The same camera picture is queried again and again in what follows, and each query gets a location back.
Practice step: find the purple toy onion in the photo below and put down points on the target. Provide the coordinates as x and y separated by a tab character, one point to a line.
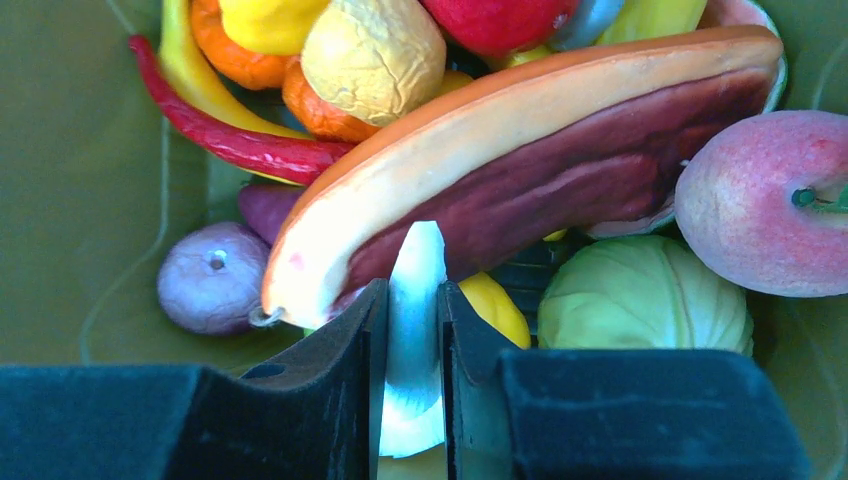
209	281

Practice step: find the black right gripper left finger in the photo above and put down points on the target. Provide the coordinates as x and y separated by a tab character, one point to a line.
310	412

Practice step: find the red toy chili pepper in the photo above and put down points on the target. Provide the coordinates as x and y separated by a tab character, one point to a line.
281	158

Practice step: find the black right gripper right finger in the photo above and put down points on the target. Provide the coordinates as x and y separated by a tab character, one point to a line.
605	414

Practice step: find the green toy cabbage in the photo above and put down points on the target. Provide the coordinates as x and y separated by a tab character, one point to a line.
642	292

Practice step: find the orange toy tangerine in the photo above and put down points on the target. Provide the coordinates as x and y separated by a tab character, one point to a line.
320	118
250	70

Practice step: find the yellow toy banana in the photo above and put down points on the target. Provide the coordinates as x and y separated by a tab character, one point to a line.
192	77

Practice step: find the yellow toy bell pepper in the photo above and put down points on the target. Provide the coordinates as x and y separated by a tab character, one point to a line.
270	27

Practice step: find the yellow toy lemon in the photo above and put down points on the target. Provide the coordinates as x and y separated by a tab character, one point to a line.
375	60

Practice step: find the red toy pomegranate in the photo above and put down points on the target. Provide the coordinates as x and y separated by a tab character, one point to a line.
496	28

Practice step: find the orange toy papaya slice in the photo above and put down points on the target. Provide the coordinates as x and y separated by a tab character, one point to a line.
593	138

